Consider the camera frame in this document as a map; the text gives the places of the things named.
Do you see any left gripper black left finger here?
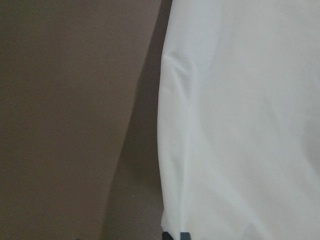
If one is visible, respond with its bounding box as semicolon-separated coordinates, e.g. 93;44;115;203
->
161;231;173;240

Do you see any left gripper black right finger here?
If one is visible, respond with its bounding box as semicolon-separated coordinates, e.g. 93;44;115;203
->
180;232;191;240

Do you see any cream long sleeve cat shirt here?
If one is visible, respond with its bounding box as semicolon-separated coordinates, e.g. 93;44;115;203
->
157;0;320;240

